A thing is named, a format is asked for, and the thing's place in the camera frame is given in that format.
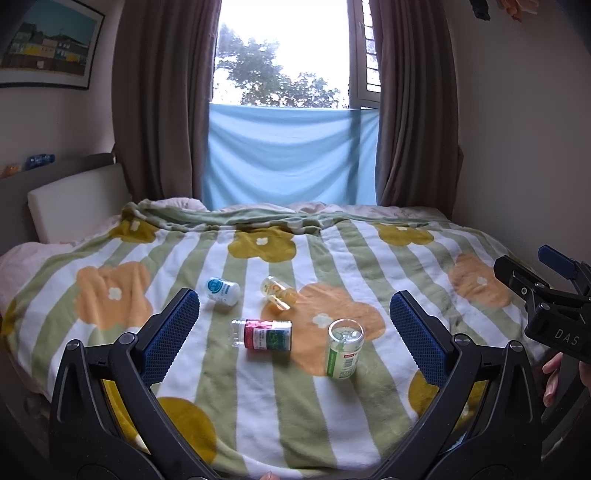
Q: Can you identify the white headboard cushion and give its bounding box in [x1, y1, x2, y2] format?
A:
[27, 162, 134, 244]

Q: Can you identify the brown curtain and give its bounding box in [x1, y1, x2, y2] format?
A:
[112, 0, 223, 210]
[369, 0, 464, 217]

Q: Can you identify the clear cup with red-green label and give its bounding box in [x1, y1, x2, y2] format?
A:
[230, 318, 293, 354]

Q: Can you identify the striped floral blanket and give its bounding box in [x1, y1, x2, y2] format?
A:
[0, 198, 550, 478]

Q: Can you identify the grey headboard shelf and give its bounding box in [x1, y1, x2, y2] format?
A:
[0, 152, 118, 257]

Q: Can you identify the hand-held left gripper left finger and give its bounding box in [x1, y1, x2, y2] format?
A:
[48, 287, 218, 480]

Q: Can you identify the framed wall picture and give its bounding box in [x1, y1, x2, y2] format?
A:
[0, 0, 106, 90]

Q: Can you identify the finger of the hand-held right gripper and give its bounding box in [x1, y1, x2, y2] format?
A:
[537, 244, 591, 297]
[492, 255, 557, 326]

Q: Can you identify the white bottle with blue lid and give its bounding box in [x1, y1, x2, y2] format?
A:
[207, 277, 241, 306]

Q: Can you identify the light blue cloth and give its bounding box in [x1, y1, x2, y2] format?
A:
[202, 102, 380, 212]

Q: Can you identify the person's right hand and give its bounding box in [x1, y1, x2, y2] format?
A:
[542, 352, 563, 408]

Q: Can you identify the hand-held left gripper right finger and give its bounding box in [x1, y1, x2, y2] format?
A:
[389, 290, 544, 480]

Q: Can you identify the clear cup with green label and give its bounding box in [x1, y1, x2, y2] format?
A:
[326, 318, 365, 380]

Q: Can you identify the peach hanging object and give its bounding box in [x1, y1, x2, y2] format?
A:
[498, 0, 533, 22]

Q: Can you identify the window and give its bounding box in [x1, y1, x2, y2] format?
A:
[210, 0, 382, 112]

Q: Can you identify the small clear yellow cup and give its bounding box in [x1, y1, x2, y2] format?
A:
[260, 275, 297, 313]

